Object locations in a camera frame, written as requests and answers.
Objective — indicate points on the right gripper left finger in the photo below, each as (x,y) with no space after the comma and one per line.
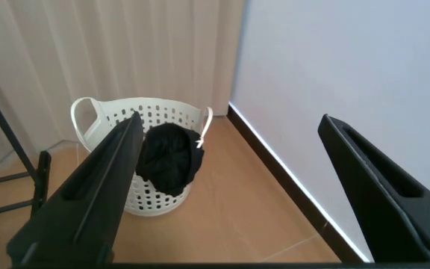
(88,209)

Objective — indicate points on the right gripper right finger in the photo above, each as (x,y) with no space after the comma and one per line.
(386,209)

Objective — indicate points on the black garment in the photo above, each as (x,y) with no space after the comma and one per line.
(166,160)

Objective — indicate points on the black clothes rack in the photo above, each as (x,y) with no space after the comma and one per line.
(41,179)

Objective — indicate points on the white laundry basket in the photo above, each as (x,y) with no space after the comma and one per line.
(155,203)

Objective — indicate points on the beige curtain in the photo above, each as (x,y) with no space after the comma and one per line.
(106,48)

